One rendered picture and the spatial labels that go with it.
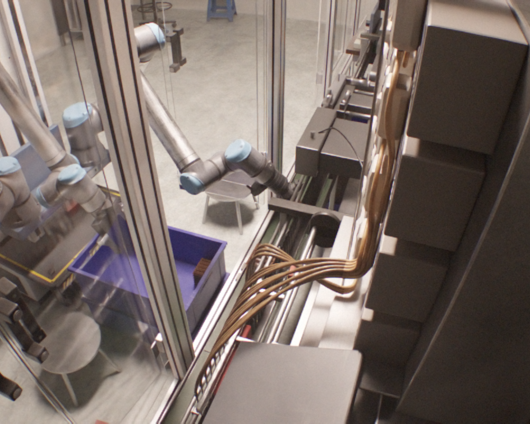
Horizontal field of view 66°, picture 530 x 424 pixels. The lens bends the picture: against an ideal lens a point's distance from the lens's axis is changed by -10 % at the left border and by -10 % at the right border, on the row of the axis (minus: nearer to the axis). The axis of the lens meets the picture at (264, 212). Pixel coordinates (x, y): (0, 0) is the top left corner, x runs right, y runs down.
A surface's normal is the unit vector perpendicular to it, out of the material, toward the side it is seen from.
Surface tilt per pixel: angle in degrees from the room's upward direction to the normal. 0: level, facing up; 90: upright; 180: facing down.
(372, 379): 0
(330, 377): 20
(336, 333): 0
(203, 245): 90
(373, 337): 90
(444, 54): 90
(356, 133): 0
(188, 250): 90
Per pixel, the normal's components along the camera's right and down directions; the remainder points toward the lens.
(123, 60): 0.94, 0.22
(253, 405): -0.32, -0.78
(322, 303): 0.00, -0.75
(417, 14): 0.05, 0.66
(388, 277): -0.33, 0.62
